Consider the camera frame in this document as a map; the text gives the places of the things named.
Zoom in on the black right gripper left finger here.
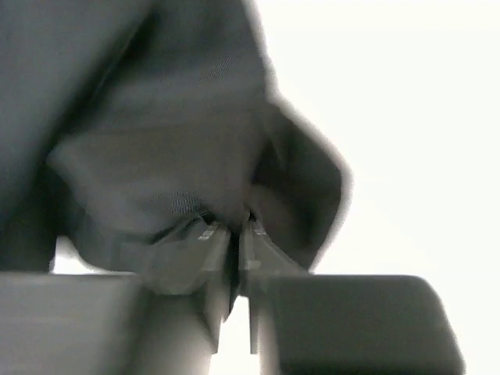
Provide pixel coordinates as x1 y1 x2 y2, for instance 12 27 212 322
1 224 230 374

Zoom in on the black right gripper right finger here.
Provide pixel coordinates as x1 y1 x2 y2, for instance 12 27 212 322
239 221 465 375

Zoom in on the black skirt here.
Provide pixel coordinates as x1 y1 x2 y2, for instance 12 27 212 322
1 1 343 285

